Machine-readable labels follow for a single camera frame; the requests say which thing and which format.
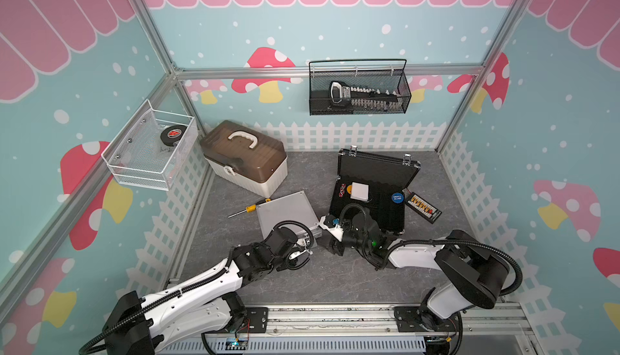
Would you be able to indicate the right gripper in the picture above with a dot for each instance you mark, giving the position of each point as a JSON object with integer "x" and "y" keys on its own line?
{"x": 336, "y": 246}

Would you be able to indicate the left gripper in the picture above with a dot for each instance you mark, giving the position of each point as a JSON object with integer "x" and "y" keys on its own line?
{"x": 286, "y": 265}

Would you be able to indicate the black poker set case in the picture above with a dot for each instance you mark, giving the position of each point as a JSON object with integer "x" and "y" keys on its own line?
{"x": 385, "y": 176}

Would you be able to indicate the silver poker set case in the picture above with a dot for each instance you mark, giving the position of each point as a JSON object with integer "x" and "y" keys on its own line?
{"x": 294, "y": 207}

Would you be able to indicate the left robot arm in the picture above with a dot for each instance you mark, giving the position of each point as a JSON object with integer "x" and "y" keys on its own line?
{"x": 146, "y": 325}

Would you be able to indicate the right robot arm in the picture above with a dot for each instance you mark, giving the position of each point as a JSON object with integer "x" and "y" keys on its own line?
{"x": 477, "y": 274}

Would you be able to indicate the socket bit set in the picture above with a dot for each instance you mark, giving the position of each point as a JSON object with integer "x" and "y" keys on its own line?
{"x": 357, "y": 98}

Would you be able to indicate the white card box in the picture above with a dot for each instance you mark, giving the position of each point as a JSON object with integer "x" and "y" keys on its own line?
{"x": 359, "y": 191}

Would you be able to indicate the blue round dealer chip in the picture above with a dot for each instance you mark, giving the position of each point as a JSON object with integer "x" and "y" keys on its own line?
{"x": 398, "y": 197}

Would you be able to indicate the black charging connector board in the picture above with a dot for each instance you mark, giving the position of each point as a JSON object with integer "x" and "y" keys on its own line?
{"x": 420, "y": 206}

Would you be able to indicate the brown lid white toolbox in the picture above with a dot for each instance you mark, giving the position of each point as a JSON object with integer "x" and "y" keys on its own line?
{"x": 245, "y": 157}

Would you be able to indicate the black tape roll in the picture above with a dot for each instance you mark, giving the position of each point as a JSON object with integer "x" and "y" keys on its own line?
{"x": 170, "y": 136}

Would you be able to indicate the yellow handled screwdriver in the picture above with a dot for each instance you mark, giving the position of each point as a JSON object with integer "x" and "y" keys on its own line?
{"x": 250, "y": 208}

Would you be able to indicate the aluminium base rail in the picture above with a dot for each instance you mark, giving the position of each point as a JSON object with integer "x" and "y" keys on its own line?
{"x": 358, "y": 329}

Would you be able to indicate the black wire wall basket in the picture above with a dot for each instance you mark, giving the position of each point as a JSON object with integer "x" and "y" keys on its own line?
{"x": 387, "y": 75}

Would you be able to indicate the white wire wall basket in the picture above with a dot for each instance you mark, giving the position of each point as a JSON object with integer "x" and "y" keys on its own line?
{"x": 137, "y": 158}

